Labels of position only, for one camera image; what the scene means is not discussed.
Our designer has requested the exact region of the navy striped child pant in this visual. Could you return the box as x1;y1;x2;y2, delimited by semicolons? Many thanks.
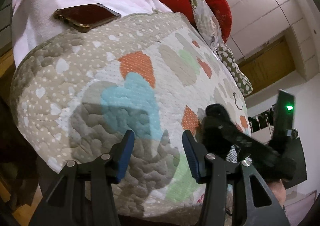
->
225;145;239;163

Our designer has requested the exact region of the right hand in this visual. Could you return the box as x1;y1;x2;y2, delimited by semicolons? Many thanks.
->
267;180;286;206

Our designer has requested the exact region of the black tracker with green light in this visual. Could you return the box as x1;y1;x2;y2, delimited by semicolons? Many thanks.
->
269;90;295;149

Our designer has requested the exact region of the white cluttered shelf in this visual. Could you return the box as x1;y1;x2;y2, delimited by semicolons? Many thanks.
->
248;104;276;144

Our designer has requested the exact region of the olive polka dot pillow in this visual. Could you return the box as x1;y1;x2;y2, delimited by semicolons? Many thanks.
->
217;44;253;96

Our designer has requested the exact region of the wooden door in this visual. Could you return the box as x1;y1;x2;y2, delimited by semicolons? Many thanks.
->
239;36;296;93

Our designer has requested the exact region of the heart pattern quilted blanket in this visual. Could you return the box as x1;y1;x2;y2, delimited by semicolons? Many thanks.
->
10;12;250;225

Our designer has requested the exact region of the floral grey pillow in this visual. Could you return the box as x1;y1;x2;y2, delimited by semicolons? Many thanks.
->
190;0;224;52

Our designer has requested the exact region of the small red pillow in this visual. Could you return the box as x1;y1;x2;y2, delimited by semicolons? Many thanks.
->
205;0;232;42

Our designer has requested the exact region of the brown smartphone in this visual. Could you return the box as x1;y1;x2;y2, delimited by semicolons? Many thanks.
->
53;3;121;32

